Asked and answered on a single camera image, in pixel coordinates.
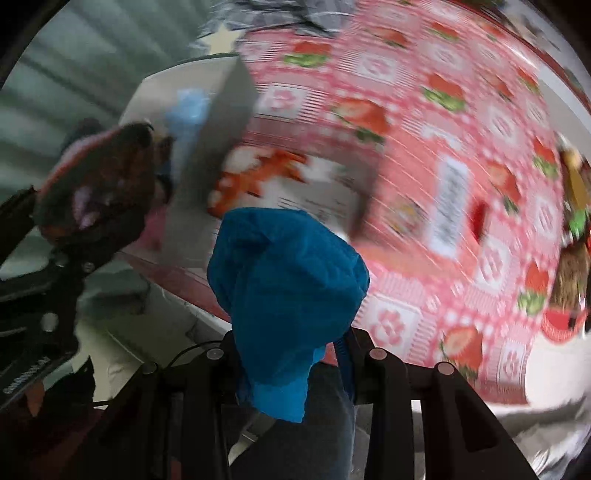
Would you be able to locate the red round tray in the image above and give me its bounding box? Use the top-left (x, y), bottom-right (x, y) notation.
top-left (541, 308), bottom-right (588, 344)

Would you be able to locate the white open storage box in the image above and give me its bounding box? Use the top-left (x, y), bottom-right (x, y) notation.
top-left (120, 53), bottom-right (257, 268)

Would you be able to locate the pink strawberry tablecloth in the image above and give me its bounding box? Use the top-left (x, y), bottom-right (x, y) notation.
top-left (126, 1), bottom-right (563, 404)

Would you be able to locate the green curtain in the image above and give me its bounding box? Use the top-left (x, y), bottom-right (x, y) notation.
top-left (1, 1), bottom-right (211, 198)

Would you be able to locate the light blue fluffy cloth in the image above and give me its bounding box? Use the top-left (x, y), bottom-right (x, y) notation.
top-left (165, 89), bottom-right (209, 187)

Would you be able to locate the printed cardboard box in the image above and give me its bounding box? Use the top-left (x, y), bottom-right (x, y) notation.
top-left (207, 145), bottom-right (375, 241)

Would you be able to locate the pink sponge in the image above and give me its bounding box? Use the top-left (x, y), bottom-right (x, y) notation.
top-left (137, 205), bottom-right (167, 252)

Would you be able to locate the grey plaid star blanket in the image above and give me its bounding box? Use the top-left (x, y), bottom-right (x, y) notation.
top-left (189, 0), bottom-right (356, 56)

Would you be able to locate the dark striped fuzzy sock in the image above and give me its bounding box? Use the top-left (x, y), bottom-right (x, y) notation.
top-left (34, 118), bottom-right (174, 257)

